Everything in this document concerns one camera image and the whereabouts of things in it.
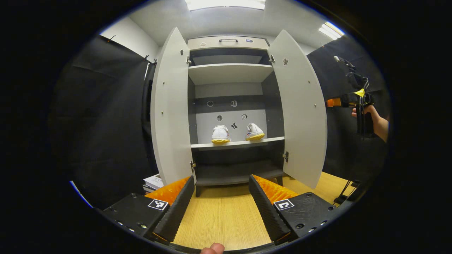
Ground large ceiling light panel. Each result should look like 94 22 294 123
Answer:
185 0 266 11

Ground white shoe cabinet door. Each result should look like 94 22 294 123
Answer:
151 27 196 186
267 29 328 190

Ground black stand legs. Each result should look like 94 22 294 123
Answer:
333 179 361 206

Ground white and grey shoe cabinet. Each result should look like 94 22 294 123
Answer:
186 35 286 197

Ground black backdrop cloth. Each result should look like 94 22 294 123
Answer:
49 35 159 208
307 35 391 184

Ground small white shoe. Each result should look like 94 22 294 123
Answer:
211 125 231 144
245 123 265 141

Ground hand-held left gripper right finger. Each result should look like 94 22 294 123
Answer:
248 174 338 246

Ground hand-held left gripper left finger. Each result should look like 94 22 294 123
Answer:
102 175 195 244

